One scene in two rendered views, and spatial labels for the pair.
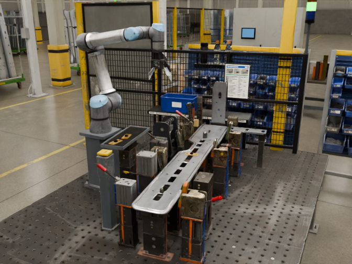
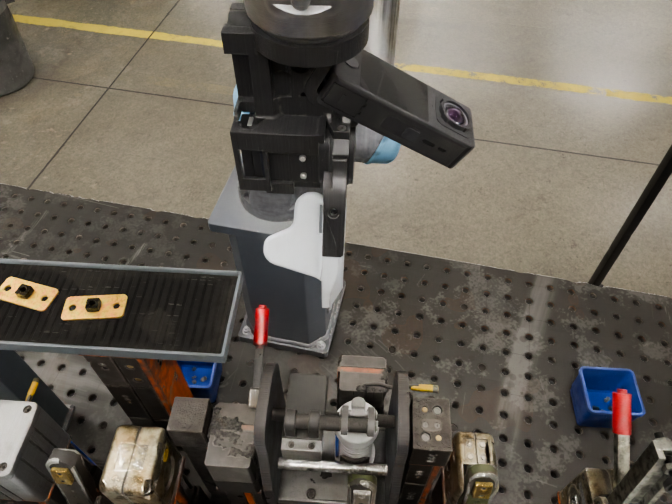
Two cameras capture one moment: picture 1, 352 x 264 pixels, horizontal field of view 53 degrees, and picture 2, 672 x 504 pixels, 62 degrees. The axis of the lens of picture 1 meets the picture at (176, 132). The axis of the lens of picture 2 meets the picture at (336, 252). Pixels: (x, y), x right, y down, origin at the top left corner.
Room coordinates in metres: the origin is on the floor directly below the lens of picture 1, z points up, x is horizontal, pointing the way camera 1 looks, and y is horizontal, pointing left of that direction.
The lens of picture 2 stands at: (2.16, -0.20, 1.81)
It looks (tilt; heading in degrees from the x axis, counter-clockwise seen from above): 51 degrees down; 75
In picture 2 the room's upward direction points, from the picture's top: straight up
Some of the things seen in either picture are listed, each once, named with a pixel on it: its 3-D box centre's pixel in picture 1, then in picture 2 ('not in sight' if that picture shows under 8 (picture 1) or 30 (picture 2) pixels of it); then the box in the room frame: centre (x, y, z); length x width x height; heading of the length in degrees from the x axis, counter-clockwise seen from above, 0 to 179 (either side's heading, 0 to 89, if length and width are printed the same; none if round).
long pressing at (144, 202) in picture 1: (191, 156); not in sight; (2.04, -0.10, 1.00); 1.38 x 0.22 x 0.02; 161
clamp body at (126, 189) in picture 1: (127, 213); not in sight; (1.56, 0.25, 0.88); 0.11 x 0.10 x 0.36; 71
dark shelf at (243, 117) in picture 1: (198, 113); not in sight; (2.98, -0.20, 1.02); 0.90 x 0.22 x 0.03; 71
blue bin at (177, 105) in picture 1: (179, 102); not in sight; (3.04, -0.03, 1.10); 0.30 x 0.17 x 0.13; 71
